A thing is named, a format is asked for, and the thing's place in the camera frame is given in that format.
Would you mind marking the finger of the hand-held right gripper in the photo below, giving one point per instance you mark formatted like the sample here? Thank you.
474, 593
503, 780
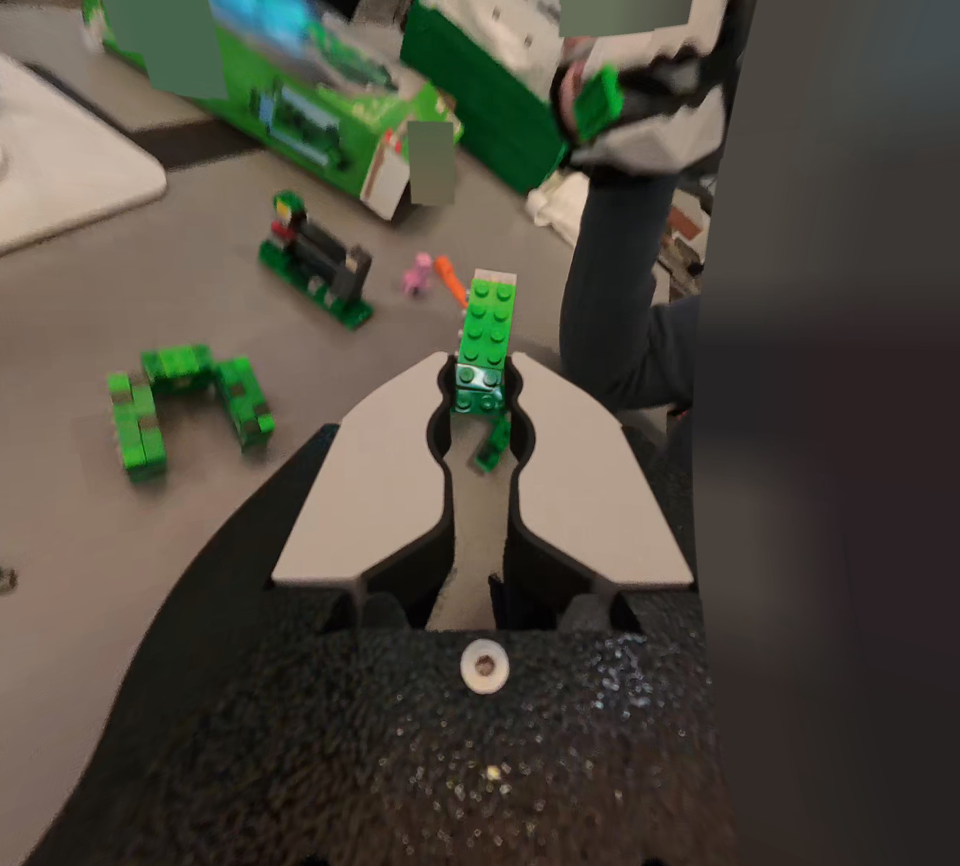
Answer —
660, 146
718, 19

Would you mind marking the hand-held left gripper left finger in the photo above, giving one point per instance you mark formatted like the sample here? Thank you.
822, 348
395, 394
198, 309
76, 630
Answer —
367, 491

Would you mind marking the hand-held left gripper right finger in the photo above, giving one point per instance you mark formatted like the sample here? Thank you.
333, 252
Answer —
600, 499

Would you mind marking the green and grey brick assembly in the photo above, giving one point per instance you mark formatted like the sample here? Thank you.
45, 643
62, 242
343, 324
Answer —
487, 334

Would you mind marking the person's right forearm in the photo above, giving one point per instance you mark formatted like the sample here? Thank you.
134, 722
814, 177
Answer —
615, 281

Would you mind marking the grey desk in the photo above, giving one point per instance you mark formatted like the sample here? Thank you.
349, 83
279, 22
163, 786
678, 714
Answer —
225, 521

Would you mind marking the crumpled white paper bag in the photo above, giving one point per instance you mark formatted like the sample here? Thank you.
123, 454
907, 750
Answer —
559, 203

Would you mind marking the green plastic bin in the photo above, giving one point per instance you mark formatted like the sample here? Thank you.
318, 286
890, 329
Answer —
480, 101

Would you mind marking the white printed paper bag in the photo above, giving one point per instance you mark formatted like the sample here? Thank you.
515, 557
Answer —
495, 19

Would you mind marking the pink pig brick figure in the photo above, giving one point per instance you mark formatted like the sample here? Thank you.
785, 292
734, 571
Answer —
416, 274

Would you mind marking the green U-shaped brick structure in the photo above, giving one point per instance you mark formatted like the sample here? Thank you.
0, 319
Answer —
176, 364

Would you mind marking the orange brick piece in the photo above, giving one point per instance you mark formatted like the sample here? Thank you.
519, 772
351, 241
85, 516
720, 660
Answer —
448, 275

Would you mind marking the dark brick build green base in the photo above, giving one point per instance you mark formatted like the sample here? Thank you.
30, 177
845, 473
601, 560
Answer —
322, 259

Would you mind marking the green toy brick box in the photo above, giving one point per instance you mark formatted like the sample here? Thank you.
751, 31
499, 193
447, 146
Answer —
300, 116

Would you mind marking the black tape strip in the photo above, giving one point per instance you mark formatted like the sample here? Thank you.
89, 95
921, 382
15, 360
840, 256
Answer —
202, 143

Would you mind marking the white booklet stand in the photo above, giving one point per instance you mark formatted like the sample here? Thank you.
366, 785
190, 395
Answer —
67, 169

